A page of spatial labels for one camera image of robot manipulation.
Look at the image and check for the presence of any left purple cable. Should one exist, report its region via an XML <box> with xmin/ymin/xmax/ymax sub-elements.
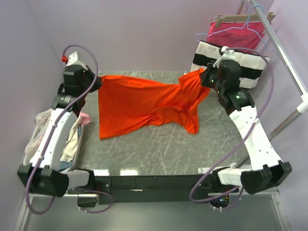
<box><xmin>25</xmin><ymin>44</ymin><xmax>114</xmax><ymax>214</ymax></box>

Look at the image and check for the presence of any wooden clip hanger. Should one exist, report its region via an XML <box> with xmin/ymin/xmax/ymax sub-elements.
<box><xmin>212</xmin><ymin>12</ymin><xmax>276</xmax><ymax>27</ymax></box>

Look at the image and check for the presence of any cream and pink clothes pile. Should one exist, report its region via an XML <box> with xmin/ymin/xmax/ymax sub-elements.
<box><xmin>23</xmin><ymin>109</ymin><xmax>91</xmax><ymax>172</ymax></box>

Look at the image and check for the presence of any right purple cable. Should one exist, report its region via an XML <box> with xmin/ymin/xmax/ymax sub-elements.
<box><xmin>189</xmin><ymin>47</ymin><xmax>275</xmax><ymax>212</ymax></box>

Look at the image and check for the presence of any black white striped cloth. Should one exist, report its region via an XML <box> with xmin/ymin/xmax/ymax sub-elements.
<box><xmin>190</xmin><ymin>41</ymin><xmax>266</xmax><ymax>89</ymax></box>

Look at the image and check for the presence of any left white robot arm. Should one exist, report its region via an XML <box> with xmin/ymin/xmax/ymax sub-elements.
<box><xmin>17</xmin><ymin>64</ymin><xmax>102</xmax><ymax>197</ymax></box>

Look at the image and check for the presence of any silver clothes rack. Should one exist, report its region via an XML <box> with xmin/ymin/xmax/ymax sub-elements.
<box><xmin>184</xmin><ymin>0</ymin><xmax>308</xmax><ymax>174</ymax></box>

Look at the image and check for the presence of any pink towel on hanger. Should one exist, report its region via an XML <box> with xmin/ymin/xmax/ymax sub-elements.
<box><xmin>206</xmin><ymin>22</ymin><xmax>265</xmax><ymax>50</ymax></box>

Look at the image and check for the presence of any blue wire hanger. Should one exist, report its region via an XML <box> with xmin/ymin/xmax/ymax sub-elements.
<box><xmin>194</xmin><ymin>4</ymin><xmax>278</xmax><ymax>61</ymax></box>

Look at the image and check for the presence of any black base beam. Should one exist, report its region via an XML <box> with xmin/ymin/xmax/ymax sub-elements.
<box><xmin>67</xmin><ymin>175</ymin><xmax>241</xmax><ymax>207</ymax></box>

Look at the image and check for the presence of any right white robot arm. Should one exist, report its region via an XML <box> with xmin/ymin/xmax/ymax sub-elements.
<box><xmin>198</xmin><ymin>60</ymin><xmax>292</xmax><ymax>194</ymax></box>

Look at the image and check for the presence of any purple cable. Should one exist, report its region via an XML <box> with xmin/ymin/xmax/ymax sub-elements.
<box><xmin>189</xmin><ymin>47</ymin><xmax>275</xmax><ymax>212</ymax></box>
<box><xmin>25</xmin><ymin>44</ymin><xmax>114</xmax><ymax>214</ymax></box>

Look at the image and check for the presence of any white laundry basket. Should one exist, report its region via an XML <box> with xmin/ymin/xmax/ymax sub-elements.
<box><xmin>23</xmin><ymin>125</ymin><xmax>84</xmax><ymax>173</ymax></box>

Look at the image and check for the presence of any orange t-shirt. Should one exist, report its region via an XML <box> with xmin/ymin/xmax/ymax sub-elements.
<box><xmin>98</xmin><ymin>69</ymin><xmax>210</xmax><ymax>139</ymax></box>

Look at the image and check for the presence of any aluminium rail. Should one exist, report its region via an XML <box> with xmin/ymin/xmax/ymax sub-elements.
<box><xmin>208</xmin><ymin>187</ymin><xmax>280</xmax><ymax>196</ymax></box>

